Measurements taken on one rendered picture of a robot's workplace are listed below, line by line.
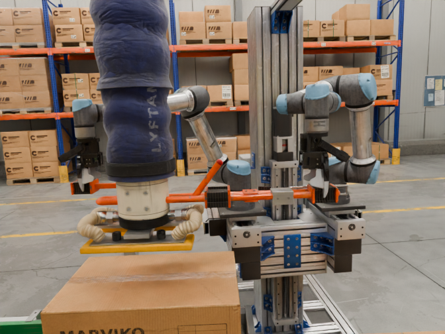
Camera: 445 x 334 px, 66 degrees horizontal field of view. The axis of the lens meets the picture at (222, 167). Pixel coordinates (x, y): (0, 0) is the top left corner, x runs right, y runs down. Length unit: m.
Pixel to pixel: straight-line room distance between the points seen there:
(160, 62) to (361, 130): 0.97
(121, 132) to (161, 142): 0.12
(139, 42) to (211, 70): 8.60
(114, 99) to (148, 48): 0.18
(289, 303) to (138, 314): 1.14
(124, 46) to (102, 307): 0.77
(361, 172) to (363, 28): 7.84
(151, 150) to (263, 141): 0.90
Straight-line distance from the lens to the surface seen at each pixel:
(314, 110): 1.14
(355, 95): 1.59
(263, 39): 1.88
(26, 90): 8.97
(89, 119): 1.46
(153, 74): 1.08
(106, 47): 1.10
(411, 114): 11.51
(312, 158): 1.15
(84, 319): 1.20
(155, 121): 1.08
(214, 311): 1.12
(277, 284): 2.00
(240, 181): 1.67
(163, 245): 1.08
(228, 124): 9.63
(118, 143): 1.08
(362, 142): 1.69
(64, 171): 8.73
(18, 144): 9.17
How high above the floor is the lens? 1.53
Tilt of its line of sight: 9 degrees down
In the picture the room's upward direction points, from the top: 2 degrees counter-clockwise
